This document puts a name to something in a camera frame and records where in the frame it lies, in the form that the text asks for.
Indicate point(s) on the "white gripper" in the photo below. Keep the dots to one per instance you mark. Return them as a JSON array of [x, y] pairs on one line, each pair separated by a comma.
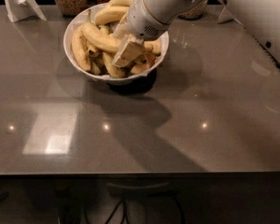
[[139, 20]]

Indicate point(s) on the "long front yellow banana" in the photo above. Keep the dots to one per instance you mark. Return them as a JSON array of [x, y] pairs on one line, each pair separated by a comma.
[[101, 41]]

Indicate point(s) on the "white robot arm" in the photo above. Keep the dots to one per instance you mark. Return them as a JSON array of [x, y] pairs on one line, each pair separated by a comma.
[[261, 18]]

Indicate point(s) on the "right yellow banana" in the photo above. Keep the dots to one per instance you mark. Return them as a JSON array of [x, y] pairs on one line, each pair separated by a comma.
[[153, 46]]

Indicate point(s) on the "top yellow banana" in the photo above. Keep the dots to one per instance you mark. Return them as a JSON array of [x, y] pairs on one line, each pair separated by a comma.
[[110, 14]]

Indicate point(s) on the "lower middle yellow banana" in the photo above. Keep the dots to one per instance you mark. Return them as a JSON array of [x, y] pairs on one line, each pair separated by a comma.
[[113, 71]]

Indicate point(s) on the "rear yellow banana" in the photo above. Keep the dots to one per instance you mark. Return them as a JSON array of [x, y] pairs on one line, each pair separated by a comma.
[[125, 3]]

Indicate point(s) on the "left yellow banana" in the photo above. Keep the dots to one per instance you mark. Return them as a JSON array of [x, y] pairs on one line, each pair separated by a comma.
[[79, 49]]

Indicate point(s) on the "white bowl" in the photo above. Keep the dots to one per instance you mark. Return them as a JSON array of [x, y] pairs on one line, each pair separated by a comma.
[[67, 45]]

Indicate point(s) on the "glass jar of chickpeas right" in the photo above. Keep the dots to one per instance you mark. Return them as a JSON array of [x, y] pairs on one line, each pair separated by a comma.
[[195, 13]]

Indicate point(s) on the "white sign stand right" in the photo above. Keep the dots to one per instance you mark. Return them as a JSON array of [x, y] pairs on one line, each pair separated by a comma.
[[227, 15]]

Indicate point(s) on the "white sign stand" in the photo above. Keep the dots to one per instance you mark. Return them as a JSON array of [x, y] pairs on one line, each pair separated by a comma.
[[227, 15], [18, 10]]

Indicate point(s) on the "white sign stand left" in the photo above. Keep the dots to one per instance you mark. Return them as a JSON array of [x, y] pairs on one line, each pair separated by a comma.
[[18, 10]]

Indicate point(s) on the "stool under table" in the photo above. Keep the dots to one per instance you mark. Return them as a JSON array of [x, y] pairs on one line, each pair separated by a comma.
[[134, 202]]

